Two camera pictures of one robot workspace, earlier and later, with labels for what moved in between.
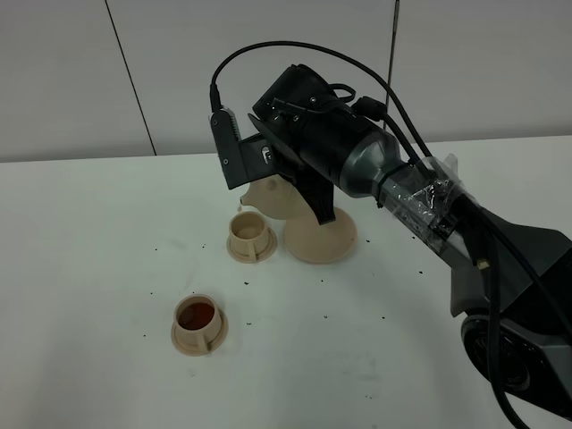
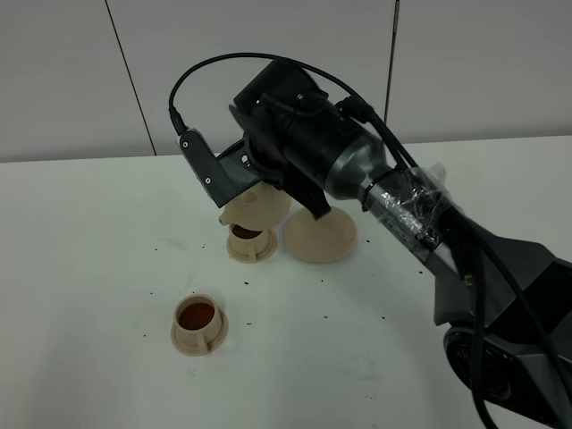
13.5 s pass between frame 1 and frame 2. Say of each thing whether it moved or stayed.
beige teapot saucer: stayed
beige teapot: moved
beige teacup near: stayed
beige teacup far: stayed
